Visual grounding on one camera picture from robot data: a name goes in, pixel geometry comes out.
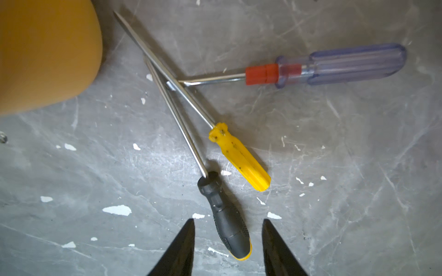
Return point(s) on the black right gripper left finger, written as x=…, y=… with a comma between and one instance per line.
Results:
x=178, y=258

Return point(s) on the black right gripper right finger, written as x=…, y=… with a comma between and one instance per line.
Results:
x=278, y=258

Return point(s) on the black handle yellow-cap screwdriver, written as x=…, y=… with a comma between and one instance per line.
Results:
x=229, y=223

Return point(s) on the yellow handle screwdriver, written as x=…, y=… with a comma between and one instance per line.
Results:
x=232, y=148

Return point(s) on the red clear purple screwdriver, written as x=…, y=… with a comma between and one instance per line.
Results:
x=320, y=68

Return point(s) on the yellow plastic storage box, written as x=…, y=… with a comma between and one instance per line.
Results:
x=51, y=51

